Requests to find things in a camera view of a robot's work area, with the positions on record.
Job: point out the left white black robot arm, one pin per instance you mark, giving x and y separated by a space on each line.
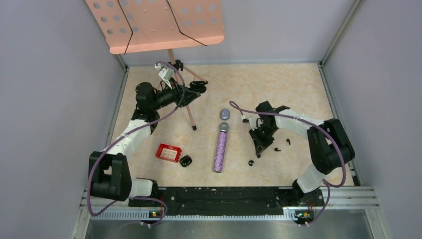
109 169

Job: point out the black earbud case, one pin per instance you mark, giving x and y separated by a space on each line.
198 86
185 161

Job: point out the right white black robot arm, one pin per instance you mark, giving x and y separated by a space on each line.
329 145

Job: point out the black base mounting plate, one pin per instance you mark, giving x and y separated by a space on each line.
228 201

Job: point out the purple glitter microphone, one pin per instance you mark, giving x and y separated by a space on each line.
221 147

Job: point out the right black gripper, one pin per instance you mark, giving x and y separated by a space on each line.
260 143

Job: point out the pink music stand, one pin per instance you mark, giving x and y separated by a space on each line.
132 26

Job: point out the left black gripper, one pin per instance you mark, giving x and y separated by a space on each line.
178 91

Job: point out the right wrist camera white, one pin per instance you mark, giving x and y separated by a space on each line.
252 121

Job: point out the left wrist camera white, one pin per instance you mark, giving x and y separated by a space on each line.
165 72

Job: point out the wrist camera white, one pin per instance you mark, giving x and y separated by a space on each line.
252 121
165 72

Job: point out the purple earbud charging case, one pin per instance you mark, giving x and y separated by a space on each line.
225 114

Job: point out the red plastic box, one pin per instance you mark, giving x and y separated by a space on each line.
168 153

